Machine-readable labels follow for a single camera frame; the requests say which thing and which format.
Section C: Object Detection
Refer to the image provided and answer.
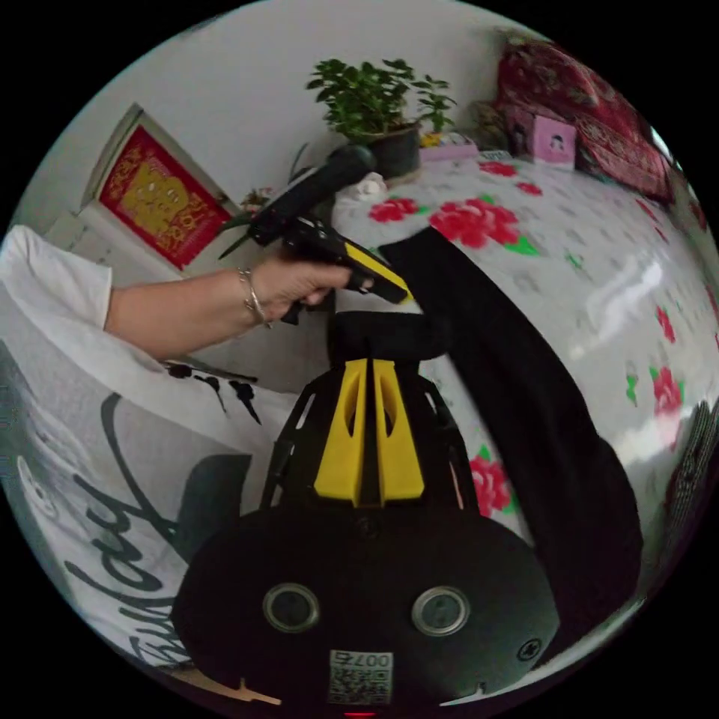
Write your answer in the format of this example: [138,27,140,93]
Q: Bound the small flowering plant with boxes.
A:
[217,143,315,261]

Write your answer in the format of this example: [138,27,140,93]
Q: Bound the red patterned folded quilt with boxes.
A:
[494,37,684,204]

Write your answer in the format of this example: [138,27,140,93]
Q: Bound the pink box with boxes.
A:
[532,114,578,172]

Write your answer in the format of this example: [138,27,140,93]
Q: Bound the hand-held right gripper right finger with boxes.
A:
[372,359,425,505]

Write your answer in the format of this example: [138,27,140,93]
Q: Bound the person's body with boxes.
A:
[0,224,317,678]

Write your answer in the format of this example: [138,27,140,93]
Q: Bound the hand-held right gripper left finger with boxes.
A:
[313,359,368,502]

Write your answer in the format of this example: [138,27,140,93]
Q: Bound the person's left hand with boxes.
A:
[251,259,354,326]

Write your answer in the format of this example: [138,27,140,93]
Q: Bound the red framed picture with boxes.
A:
[80,103,235,272]

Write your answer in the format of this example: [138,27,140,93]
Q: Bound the potted green plant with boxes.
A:
[305,55,457,182]

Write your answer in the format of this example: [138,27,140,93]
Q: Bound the person's left forearm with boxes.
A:
[105,268,266,362]

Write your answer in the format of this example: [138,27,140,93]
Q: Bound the black pants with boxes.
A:
[328,226,646,637]

